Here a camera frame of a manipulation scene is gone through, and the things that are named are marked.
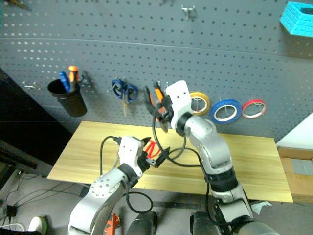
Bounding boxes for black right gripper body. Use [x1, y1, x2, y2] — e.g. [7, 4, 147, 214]
[156, 94, 175, 123]

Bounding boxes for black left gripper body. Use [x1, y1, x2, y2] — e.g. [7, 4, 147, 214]
[138, 151, 158, 170]

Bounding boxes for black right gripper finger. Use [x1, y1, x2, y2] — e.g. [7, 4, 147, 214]
[156, 95, 172, 110]
[146, 102, 162, 123]

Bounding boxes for orange black pliers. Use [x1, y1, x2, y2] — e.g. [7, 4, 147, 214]
[143, 81, 170, 133]

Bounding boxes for yellow tape roll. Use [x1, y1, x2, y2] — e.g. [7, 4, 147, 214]
[189, 92, 211, 116]

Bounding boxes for blue tape roll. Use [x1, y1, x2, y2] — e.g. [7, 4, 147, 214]
[210, 99, 243, 124]

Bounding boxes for dark grey pegboard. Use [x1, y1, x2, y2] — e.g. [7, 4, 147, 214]
[0, 0, 313, 144]

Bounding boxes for red tape roll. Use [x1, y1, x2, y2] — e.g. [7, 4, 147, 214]
[241, 98, 268, 120]

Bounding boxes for silver double pegboard hook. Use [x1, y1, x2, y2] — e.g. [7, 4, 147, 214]
[181, 4, 198, 20]

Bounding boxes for grey crumpled tape piece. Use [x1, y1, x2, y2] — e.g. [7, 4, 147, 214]
[250, 200, 272, 215]

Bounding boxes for black metal strip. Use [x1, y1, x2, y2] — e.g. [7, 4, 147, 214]
[152, 200, 202, 210]

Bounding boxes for dark rounded shape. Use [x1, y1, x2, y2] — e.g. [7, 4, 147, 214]
[189, 210, 222, 235]
[126, 211, 158, 235]

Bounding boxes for orange plastic clamp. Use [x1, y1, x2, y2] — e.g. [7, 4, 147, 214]
[104, 212, 122, 233]

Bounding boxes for black cup holder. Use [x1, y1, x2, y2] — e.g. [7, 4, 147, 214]
[47, 78, 88, 118]

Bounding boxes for white rounded object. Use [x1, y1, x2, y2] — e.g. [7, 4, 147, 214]
[28, 215, 49, 233]

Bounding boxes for white board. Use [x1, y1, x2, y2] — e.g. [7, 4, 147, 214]
[275, 113, 313, 150]

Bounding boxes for brown cardboard box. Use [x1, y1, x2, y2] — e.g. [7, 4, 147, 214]
[278, 146, 313, 203]

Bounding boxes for black power adapter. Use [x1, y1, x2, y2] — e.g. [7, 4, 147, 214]
[5, 205, 18, 217]

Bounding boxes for red handled tool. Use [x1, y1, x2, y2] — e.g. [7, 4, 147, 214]
[143, 141, 162, 159]

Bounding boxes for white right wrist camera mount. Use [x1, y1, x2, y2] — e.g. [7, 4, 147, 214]
[165, 80, 194, 130]

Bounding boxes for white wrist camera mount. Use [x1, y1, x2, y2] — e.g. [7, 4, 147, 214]
[165, 80, 194, 130]
[117, 136, 145, 170]

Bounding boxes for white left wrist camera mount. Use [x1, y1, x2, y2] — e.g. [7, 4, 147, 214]
[117, 136, 145, 170]

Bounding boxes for blue handled scissors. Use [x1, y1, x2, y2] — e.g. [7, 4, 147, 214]
[107, 78, 139, 118]

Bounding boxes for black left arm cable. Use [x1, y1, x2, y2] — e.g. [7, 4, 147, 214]
[99, 135, 154, 214]

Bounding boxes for orange black handled screwdriver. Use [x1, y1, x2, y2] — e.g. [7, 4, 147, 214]
[68, 65, 80, 92]

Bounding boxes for blue handled screwdriver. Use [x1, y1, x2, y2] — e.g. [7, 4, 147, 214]
[58, 70, 71, 93]

